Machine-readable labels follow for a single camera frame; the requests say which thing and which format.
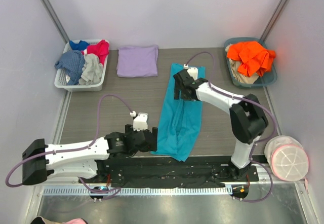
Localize white plastic basket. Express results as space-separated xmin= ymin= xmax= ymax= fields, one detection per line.
xmin=54 ymin=39 xmax=108 ymax=92

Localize orange t shirt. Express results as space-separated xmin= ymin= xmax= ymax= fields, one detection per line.
xmin=226 ymin=41 xmax=276 ymax=78

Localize slotted cable duct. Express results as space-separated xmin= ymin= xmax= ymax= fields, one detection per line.
xmin=43 ymin=185 xmax=232 ymax=196

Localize right aluminium corner post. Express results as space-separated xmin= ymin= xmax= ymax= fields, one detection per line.
xmin=260 ymin=0 xmax=289 ymax=42

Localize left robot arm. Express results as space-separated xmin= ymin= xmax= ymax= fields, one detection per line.
xmin=22 ymin=124 xmax=158 ymax=185

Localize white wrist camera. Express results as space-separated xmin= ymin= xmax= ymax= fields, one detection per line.
xmin=130 ymin=111 xmax=148 ymax=132
xmin=183 ymin=64 xmax=198 ymax=80

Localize aluminium corner post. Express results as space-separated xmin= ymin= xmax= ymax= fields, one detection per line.
xmin=40 ymin=0 xmax=69 ymax=43
xmin=260 ymin=0 xmax=289 ymax=42

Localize teal plastic basket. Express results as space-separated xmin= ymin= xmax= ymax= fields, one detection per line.
xmin=224 ymin=38 xmax=277 ymax=88

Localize teal t shirt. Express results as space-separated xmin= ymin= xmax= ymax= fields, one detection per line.
xmin=151 ymin=63 xmax=203 ymax=162

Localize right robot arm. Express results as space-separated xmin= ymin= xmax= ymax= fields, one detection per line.
xmin=173 ymin=68 xmax=268 ymax=181

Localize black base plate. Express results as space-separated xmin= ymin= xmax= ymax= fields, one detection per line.
xmin=85 ymin=156 xmax=259 ymax=189

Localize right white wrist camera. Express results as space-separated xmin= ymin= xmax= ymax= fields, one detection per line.
xmin=183 ymin=64 xmax=198 ymax=80

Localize red t shirt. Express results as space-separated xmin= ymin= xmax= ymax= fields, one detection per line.
xmin=83 ymin=40 xmax=110 ymax=65

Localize folded lavender t shirt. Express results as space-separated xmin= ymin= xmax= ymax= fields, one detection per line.
xmin=116 ymin=45 xmax=158 ymax=78

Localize pink cloth at bottom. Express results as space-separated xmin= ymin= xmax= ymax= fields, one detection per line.
xmin=30 ymin=216 xmax=88 ymax=224

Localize blue checked shirt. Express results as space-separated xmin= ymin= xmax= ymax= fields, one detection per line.
xmin=54 ymin=50 xmax=85 ymax=86

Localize left aluminium corner post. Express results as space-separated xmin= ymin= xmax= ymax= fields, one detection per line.
xmin=40 ymin=0 xmax=69 ymax=43

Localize white round mesh hamper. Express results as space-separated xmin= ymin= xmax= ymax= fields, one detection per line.
xmin=264 ymin=135 xmax=309 ymax=182

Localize royal blue t shirt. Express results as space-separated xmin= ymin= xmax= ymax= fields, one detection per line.
xmin=69 ymin=40 xmax=90 ymax=51

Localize aluminium frame rails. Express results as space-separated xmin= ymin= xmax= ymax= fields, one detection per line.
xmin=36 ymin=177 xmax=79 ymax=186

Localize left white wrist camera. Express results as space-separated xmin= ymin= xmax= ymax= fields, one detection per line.
xmin=130 ymin=111 xmax=148 ymax=132

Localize beige garment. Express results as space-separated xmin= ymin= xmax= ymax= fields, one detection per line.
xmin=225 ymin=41 xmax=263 ymax=84

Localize grey t shirt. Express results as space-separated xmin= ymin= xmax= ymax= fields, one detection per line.
xmin=78 ymin=54 xmax=103 ymax=86

